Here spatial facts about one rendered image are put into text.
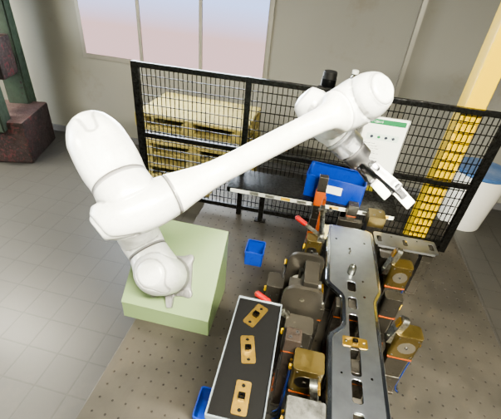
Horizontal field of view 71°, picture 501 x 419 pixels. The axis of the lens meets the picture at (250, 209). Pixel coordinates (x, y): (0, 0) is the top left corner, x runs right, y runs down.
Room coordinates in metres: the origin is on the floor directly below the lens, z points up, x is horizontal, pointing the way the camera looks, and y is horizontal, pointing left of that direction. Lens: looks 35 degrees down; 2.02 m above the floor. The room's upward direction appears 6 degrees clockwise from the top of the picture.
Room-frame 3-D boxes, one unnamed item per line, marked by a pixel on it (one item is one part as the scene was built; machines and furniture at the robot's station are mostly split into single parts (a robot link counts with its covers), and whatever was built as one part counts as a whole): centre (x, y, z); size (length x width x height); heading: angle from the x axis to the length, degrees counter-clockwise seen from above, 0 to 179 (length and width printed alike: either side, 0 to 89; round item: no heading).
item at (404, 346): (0.78, -0.60, 0.87); 0.12 x 0.07 x 0.35; 82
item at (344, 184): (1.65, -0.44, 1.09); 0.30 x 0.17 x 0.13; 74
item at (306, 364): (0.61, -0.21, 0.89); 0.12 x 0.08 x 0.38; 82
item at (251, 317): (0.69, -0.05, 1.17); 0.08 x 0.04 x 0.01; 148
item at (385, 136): (1.74, -0.64, 1.30); 0.23 x 0.02 x 0.31; 82
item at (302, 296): (0.87, -0.21, 0.94); 0.18 x 0.13 x 0.49; 172
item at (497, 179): (3.11, -2.18, 0.30); 0.50 x 0.50 x 0.61
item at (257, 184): (1.67, -0.32, 1.01); 0.90 x 0.22 x 0.03; 82
